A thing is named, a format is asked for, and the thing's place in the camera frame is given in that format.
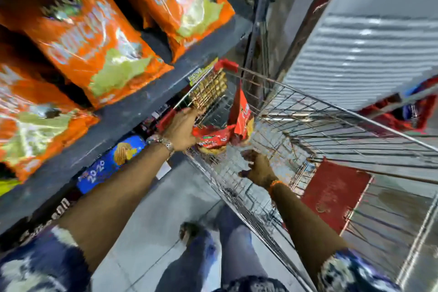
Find person's right hand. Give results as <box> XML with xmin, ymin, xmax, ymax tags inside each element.
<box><xmin>238</xmin><ymin>149</ymin><xmax>278</xmax><ymax>189</ymax></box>

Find person's left hand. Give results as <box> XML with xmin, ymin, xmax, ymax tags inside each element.
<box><xmin>161</xmin><ymin>106</ymin><xmax>207</xmax><ymax>152</ymax></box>

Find red snack packet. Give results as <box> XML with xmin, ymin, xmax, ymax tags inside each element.
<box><xmin>192</xmin><ymin>125</ymin><xmax>237</xmax><ymax>151</ymax></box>
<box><xmin>227</xmin><ymin>89</ymin><xmax>254</xmax><ymax>142</ymax></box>

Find person's left forearm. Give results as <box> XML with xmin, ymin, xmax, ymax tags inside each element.
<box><xmin>56</xmin><ymin>143</ymin><xmax>171</xmax><ymax>273</ymax></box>

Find person's right forearm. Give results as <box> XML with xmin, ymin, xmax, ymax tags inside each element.
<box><xmin>270</xmin><ymin>182</ymin><xmax>349</xmax><ymax>285</ymax></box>

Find yellow biscuit packet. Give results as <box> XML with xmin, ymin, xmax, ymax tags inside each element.
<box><xmin>188</xmin><ymin>69</ymin><xmax>229</xmax><ymax>110</ymax></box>

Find orange wrist thread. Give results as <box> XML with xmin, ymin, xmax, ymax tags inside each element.
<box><xmin>268</xmin><ymin>180</ymin><xmax>289</xmax><ymax>197</ymax></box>

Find grey metal shelf board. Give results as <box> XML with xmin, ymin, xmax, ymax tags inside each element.
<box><xmin>0</xmin><ymin>15</ymin><xmax>254</xmax><ymax>234</ymax></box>

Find red cart seat flap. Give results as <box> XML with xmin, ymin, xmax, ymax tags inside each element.
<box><xmin>300</xmin><ymin>159</ymin><xmax>373</xmax><ymax>235</ymax></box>

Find person's shoe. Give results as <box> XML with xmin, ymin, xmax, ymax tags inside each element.
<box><xmin>179</xmin><ymin>222</ymin><xmax>202</xmax><ymax>246</ymax></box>

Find blue biscuit packet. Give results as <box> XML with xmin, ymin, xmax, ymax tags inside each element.
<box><xmin>76</xmin><ymin>135</ymin><xmax>148</xmax><ymax>195</ymax></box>

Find person's blue jeans legs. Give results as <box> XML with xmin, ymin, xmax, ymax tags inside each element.
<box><xmin>156</xmin><ymin>204</ymin><xmax>274</xmax><ymax>292</ymax></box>

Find white chest freezer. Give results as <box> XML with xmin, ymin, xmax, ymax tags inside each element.
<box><xmin>282</xmin><ymin>0</ymin><xmax>438</xmax><ymax>111</ymax></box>

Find red and blue packets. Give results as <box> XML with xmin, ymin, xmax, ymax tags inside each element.
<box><xmin>357</xmin><ymin>76</ymin><xmax>438</xmax><ymax>132</ymax></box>

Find dark packets with white print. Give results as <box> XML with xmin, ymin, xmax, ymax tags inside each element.
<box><xmin>0</xmin><ymin>196</ymin><xmax>81</xmax><ymax>253</ymax></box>

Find yellow-green packet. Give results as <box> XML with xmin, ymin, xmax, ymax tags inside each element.
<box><xmin>0</xmin><ymin>179</ymin><xmax>22</xmax><ymax>197</ymax></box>

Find blue patterned shirt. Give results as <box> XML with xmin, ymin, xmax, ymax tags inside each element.
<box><xmin>0</xmin><ymin>225</ymin><xmax>401</xmax><ymax>292</ymax></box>

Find silver wrist bracelet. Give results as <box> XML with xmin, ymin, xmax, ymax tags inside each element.
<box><xmin>146</xmin><ymin>134</ymin><xmax>175</xmax><ymax>157</ymax></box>

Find wire shopping cart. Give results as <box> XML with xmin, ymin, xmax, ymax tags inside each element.
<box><xmin>156</xmin><ymin>59</ymin><xmax>438</xmax><ymax>292</ymax></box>

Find grey shelf upright post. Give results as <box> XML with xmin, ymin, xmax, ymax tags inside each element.
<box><xmin>242</xmin><ymin>0</ymin><xmax>282</xmax><ymax>70</ymax></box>

